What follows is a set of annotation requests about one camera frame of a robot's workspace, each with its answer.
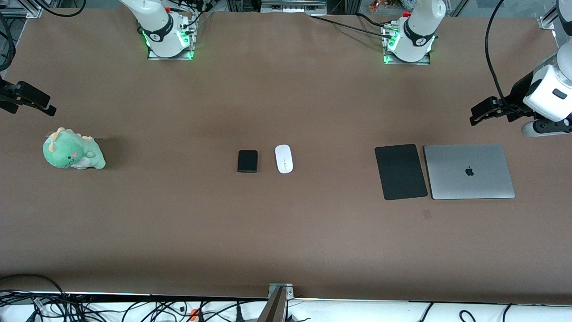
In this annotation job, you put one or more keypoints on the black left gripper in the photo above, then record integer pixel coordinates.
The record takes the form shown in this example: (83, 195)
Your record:
(518, 95)

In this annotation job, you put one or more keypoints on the white computer mouse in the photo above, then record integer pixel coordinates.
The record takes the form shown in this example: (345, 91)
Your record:
(283, 158)

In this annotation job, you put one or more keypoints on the black phone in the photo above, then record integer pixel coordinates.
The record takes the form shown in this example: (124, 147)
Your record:
(247, 161)

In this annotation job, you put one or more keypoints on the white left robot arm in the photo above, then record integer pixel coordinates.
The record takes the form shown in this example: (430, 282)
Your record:
(418, 31)

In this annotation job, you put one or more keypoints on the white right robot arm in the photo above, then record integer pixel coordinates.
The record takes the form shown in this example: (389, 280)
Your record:
(158, 22)

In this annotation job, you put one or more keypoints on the black mouse pad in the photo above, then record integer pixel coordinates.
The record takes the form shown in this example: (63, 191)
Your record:
(401, 172)

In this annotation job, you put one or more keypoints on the green dinosaur plush toy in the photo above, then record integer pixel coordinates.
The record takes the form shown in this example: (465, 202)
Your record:
(71, 152)

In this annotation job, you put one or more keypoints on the silver laptop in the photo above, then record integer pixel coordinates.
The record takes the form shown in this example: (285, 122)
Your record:
(469, 172)

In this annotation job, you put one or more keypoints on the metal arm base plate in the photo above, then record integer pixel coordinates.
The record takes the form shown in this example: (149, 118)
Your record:
(406, 60)
(170, 55)

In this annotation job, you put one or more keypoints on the aluminium frame bracket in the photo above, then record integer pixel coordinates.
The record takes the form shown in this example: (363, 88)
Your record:
(292, 5)

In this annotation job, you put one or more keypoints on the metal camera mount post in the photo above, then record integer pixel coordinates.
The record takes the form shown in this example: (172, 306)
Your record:
(279, 308)

